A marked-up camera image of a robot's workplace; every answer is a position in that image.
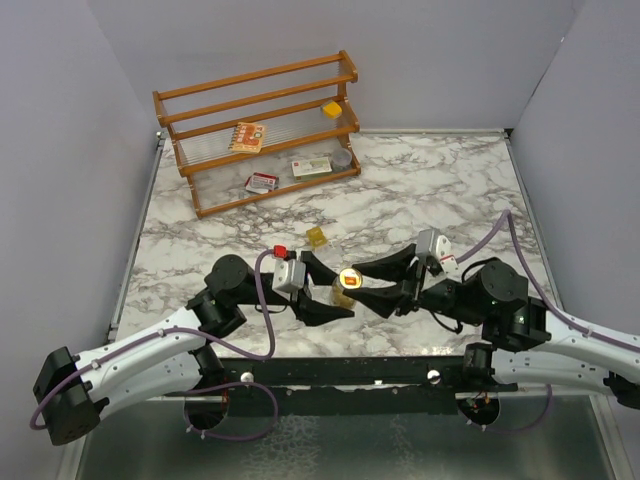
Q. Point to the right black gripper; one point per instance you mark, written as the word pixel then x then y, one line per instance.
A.
pixel 391 268

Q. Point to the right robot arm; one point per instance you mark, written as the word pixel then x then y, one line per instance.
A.
pixel 523 341

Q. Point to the clear round pin jar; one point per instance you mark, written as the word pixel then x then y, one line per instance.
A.
pixel 341 160

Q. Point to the wooden three-tier shelf rack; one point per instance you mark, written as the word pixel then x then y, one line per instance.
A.
pixel 200 120

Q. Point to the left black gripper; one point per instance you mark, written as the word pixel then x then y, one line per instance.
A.
pixel 312 312

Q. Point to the white green stapler box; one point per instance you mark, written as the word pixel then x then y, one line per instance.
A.
pixel 307 169

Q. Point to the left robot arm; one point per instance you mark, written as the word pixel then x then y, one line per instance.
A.
pixel 75 392

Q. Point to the clear pill bottle gold lid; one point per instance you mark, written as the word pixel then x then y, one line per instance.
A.
pixel 347 279

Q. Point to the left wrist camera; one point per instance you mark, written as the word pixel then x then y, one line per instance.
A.
pixel 289 273

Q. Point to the orange spiral notebook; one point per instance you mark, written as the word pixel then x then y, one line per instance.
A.
pixel 247 138

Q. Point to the yellow weekly pill organizer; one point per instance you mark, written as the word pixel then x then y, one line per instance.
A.
pixel 317 239

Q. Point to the red white staples packet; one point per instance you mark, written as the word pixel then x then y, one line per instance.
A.
pixel 261 183

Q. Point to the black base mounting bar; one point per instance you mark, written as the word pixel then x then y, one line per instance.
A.
pixel 343 386

